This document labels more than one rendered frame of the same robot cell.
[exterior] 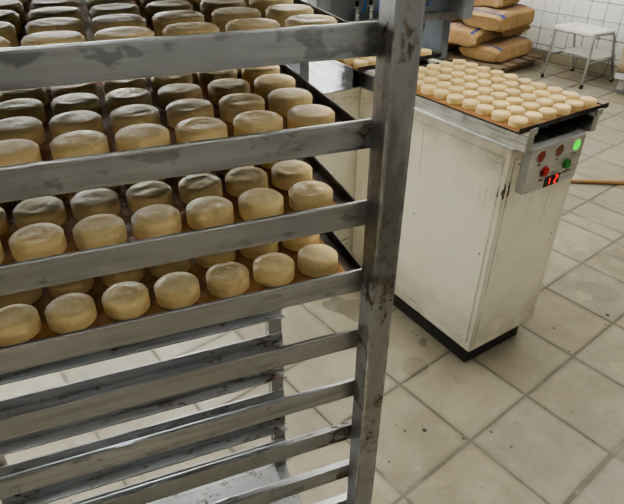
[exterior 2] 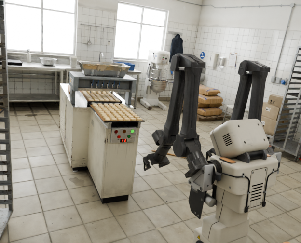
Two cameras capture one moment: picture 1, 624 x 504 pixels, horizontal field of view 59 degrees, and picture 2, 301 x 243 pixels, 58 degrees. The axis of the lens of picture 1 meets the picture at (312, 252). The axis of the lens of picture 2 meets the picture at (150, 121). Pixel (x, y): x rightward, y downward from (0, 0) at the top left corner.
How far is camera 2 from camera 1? 1.50 m
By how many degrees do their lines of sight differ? 17
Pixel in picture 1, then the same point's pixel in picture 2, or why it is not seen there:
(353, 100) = (87, 111)
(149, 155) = not seen: outside the picture
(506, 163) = (105, 131)
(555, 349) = (137, 206)
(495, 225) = (104, 151)
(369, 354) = not seen: outside the picture
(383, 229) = not seen: outside the picture
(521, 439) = (101, 227)
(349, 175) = (86, 135)
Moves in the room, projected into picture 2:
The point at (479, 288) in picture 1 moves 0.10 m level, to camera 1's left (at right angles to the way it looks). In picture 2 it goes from (102, 173) to (92, 171)
